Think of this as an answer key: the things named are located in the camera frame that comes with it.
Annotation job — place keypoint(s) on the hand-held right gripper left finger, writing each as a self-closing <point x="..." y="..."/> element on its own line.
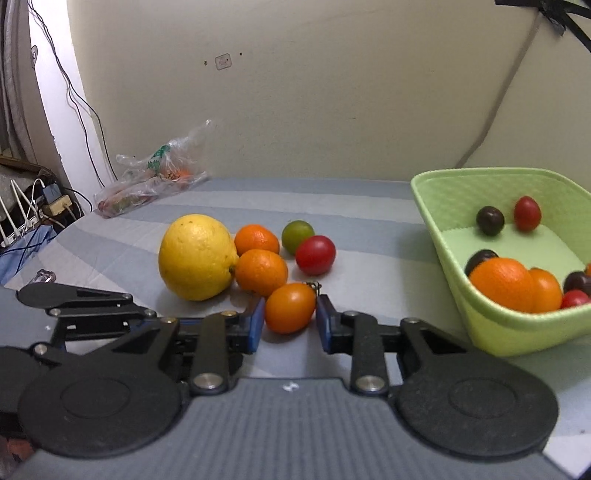
<point x="256" y="325"/>

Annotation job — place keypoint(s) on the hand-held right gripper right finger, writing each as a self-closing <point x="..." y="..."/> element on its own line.
<point x="325" y="325"/>

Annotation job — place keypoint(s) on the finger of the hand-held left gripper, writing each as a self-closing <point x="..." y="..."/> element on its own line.
<point x="92" y="318"/>

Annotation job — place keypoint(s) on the orange cherry tomato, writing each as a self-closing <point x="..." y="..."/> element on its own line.
<point x="290" y="308"/>

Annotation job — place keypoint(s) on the small orange mandarin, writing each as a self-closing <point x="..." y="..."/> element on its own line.
<point x="547" y="290"/>
<point x="256" y="238"/>
<point x="262" y="272"/>

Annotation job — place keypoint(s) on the red cherry tomato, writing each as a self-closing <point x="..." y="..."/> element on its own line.
<point x="527" y="213"/>
<point x="316" y="254"/>
<point x="574" y="299"/>

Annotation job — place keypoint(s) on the large yellow lemon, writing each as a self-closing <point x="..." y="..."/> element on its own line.
<point x="196" y="258"/>

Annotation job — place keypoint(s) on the small green lime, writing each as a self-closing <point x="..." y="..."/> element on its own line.
<point x="297" y="234"/>

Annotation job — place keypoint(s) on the light green plastic basket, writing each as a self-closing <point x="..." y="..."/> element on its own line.
<point x="508" y="332"/>

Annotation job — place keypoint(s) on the blue cloth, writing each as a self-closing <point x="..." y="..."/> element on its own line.
<point x="23" y="258"/>

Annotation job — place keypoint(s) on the striped bed sheet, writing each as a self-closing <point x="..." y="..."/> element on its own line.
<point x="369" y="221"/>

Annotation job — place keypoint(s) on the beige power strip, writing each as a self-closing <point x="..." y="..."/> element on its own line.
<point x="57" y="205"/>

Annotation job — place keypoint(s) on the white router antennas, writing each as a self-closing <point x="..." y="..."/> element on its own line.
<point x="16" y="212"/>

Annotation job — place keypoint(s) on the clear plastic bag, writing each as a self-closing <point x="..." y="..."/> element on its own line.
<point x="147" y="180"/>

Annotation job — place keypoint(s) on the dark purple cherry tomato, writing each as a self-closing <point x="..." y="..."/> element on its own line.
<point x="490" y="220"/>
<point x="478" y="258"/>
<point x="579" y="281"/>

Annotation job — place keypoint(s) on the large orange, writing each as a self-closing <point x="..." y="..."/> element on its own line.
<point x="503" y="284"/>

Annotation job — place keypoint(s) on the grey curtain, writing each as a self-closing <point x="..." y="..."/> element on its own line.
<point x="14" y="92"/>

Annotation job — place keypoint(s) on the black tape cross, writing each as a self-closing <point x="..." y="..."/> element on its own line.
<point x="554" y="16"/>

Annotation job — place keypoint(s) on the small white wall sticker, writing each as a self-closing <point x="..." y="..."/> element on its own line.
<point x="223" y="62"/>

